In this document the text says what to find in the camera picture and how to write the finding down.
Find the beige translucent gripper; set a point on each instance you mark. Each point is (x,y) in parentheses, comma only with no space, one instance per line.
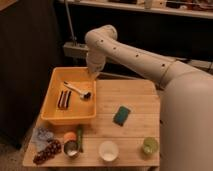
(93,75)

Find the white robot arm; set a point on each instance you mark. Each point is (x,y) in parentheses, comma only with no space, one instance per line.
(186,109)

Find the purple grape bunch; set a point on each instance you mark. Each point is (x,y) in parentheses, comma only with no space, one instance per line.
(53,148)

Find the green vegetable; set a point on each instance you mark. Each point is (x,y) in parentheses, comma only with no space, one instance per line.
(80,138)

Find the green cup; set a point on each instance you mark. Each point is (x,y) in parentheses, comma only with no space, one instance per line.
(150,145)

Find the wooden table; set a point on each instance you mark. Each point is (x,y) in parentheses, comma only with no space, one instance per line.
(141,98)

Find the dark brown striped object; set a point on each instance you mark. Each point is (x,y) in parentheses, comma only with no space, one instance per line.
(63,101)

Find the metal cup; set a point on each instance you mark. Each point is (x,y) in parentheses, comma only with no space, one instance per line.
(71,149)

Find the yellow plastic bin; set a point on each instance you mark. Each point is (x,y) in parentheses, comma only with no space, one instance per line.
(79,111)

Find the metal pole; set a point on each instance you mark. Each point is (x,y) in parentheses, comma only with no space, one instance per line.
(70,22)

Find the white bowl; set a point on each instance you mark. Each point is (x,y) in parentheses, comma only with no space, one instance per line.
(108,151)

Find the grey blue cloth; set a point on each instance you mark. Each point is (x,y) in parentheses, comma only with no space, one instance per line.
(40,138)

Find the green sponge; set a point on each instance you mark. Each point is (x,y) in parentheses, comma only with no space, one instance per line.
(121,116)

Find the grey metal shelf beam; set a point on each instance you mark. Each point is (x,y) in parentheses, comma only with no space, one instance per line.
(75,50)

